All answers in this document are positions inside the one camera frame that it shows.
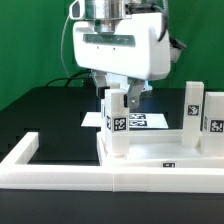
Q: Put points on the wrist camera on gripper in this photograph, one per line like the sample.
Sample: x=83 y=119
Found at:
x=77 y=10

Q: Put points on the white U-shaped obstacle fence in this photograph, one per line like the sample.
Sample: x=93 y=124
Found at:
x=16 y=172

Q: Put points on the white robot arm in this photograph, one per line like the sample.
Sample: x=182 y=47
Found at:
x=105 y=14

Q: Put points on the white desk tabletop panel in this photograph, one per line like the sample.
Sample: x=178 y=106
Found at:
x=158 y=148

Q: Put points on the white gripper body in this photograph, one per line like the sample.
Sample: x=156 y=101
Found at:
x=134 y=50

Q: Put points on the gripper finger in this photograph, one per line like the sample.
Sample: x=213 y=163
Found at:
x=100 y=82
x=132 y=97

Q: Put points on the AprilTag marker sheet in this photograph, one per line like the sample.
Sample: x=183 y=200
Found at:
x=136 y=120

